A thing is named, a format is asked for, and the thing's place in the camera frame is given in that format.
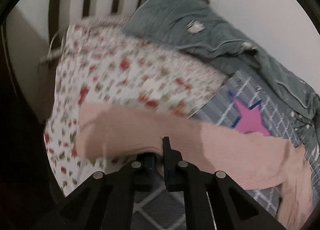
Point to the grey-green quilted blanket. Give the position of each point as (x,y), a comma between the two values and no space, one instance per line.
(193,27)

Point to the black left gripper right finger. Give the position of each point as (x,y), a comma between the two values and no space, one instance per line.
(179,175)

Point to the floral red white pillow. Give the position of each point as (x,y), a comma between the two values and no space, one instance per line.
(102,64)

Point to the dark wooden headboard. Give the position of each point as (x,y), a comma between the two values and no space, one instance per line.
(82,0)

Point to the pink knit sweater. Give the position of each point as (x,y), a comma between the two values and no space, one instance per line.
(253,160)

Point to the grey checked bed sheet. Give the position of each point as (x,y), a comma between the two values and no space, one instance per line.
(242,102)

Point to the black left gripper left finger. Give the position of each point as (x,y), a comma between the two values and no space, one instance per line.
(138,175)

